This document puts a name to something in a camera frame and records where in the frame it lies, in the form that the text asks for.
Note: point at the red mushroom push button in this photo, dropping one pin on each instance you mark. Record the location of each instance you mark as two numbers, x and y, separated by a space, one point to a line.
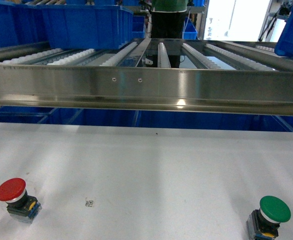
19 204

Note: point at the green mushroom push button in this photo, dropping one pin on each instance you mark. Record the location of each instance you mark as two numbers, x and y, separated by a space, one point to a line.
264 223

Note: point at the stainless steel roller shelf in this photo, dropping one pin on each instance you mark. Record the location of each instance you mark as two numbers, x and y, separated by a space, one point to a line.
156 74

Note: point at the blue bins under shelf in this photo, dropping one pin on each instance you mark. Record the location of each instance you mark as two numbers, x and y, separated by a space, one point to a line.
145 119

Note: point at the small blue bin background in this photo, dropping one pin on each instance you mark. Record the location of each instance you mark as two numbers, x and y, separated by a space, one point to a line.
189 30

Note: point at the small QR code sticker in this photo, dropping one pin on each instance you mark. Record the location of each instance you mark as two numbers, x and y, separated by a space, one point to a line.
89 202

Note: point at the person in green shirt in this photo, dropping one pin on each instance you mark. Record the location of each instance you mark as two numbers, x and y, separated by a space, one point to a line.
168 18

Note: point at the large blue bin upper left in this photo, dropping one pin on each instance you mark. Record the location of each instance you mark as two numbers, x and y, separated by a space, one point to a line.
66 26

